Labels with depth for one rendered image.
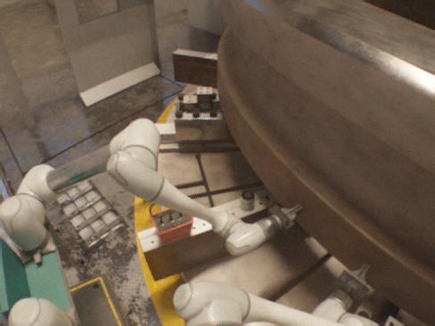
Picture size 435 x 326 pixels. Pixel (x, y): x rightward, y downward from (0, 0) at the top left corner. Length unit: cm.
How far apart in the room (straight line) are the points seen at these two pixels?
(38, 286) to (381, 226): 143
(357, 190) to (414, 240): 31
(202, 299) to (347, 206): 81
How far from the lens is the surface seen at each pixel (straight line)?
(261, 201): 183
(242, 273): 198
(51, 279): 140
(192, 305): 70
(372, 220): 131
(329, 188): 135
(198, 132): 253
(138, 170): 97
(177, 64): 365
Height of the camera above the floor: 209
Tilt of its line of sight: 44 degrees down
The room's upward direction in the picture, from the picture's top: straight up
